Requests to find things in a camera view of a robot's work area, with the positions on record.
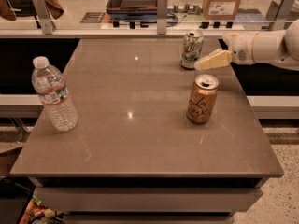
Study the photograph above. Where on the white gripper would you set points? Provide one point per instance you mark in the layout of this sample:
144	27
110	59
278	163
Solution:
241	48

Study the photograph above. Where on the green white 7up can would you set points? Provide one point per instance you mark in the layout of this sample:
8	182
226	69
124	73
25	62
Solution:
192	48

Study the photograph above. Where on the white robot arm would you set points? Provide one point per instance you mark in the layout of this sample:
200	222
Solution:
279	48

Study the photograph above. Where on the orange LaCroix can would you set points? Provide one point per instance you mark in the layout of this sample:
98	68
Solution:
202	98

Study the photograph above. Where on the clear plastic water bottle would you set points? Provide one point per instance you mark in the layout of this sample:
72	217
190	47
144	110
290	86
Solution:
48	82

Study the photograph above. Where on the cardboard box with label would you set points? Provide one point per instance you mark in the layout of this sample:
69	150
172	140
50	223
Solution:
220	9

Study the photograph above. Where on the brown jacket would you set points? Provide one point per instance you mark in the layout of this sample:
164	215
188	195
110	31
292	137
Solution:
11	9

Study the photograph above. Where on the grey table drawer base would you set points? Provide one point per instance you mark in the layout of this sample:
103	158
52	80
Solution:
149	205

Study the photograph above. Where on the colourful snack bag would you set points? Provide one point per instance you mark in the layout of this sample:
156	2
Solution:
36	212

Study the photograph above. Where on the right metal glass bracket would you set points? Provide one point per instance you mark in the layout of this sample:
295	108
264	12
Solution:
282	13

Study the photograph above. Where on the metal glass bracket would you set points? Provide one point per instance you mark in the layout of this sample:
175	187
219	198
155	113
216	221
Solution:
282	13
46	22
161	16

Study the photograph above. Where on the middle metal glass bracket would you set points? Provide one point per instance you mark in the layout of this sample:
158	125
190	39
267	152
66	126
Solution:
161	16

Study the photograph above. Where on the left metal glass bracket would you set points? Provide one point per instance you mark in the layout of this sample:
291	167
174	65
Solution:
46	22

